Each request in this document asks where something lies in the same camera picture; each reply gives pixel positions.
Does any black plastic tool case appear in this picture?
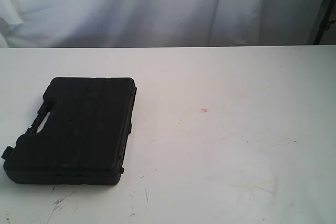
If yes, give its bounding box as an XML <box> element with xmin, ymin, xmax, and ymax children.
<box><xmin>2</xmin><ymin>77</ymin><xmax>137</xmax><ymax>185</ymax></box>

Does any white backdrop curtain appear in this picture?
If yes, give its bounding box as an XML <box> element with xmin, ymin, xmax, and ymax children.
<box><xmin>1</xmin><ymin>0</ymin><xmax>322</xmax><ymax>48</ymax></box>

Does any black metal stand pole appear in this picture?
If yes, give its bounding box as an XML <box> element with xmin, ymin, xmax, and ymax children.
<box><xmin>312</xmin><ymin>0</ymin><xmax>335</xmax><ymax>45</ymax></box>

